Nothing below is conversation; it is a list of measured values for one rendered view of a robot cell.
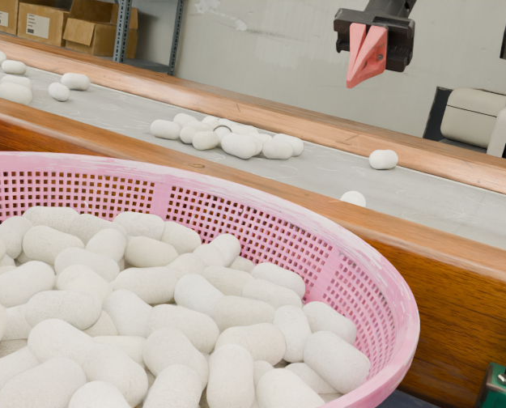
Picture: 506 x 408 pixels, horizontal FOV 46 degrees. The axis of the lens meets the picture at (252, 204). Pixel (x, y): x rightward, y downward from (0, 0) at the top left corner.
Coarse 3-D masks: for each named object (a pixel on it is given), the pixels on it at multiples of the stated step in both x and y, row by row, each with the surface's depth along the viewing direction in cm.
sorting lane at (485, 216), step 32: (32, 96) 69; (96, 96) 77; (128, 96) 82; (128, 128) 62; (256, 128) 76; (224, 160) 57; (256, 160) 59; (288, 160) 62; (320, 160) 65; (352, 160) 68; (320, 192) 52; (384, 192) 56; (416, 192) 59; (448, 192) 62; (480, 192) 65; (448, 224) 50; (480, 224) 52
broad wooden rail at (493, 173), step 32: (32, 64) 90; (64, 64) 89; (96, 64) 89; (160, 96) 82; (192, 96) 81; (224, 96) 81; (288, 128) 75; (320, 128) 74; (352, 128) 75; (416, 160) 69; (448, 160) 69; (480, 160) 69
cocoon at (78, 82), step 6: (66, 78) 77; (72, 78) 77; (78, 78) 78; (84, 78) 78; (66, 84) 77; (72, 84) 77; (78, 84) 78; (84, 84) 78; (78, 90) 79; (84, 90) 79
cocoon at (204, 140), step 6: (198, 132) 58; (204, 132) 58; (210, 132) 59; (198, 138) 58; (204, 138) 58; (210, 138) 59; (216, 138) 59; (198, 144) 58; (204, 144) 58; (210, 144) 59; (216, 144) 60
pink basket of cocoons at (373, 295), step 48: (0, 192) 35; (48, 192) 37; (192, 192) 38; (240, 192) 38; (240, 240) 37; (288, 240) 36; (336, 240) 33; (336, 288) 32; (384, 288) 28; (384, 336) 26; (384, 384) 19
